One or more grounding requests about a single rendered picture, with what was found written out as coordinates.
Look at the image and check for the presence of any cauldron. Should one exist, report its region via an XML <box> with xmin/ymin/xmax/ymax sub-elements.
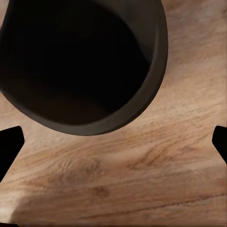
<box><xmin>0</xmin><ymin>0</ymin><xmax>168</xmax><ymax>136</ymax></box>

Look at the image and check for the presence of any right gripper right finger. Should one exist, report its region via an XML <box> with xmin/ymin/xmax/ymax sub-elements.
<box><xmin>212</xmin><ymin>126</ymin><xmax>227</xmax><ymax>164</ymax></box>

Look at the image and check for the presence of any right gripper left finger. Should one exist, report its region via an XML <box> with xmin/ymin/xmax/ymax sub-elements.
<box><xmin>0</xmin><ymin>126</ymin><xmax>25</xmax><ymax>183</ymax></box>

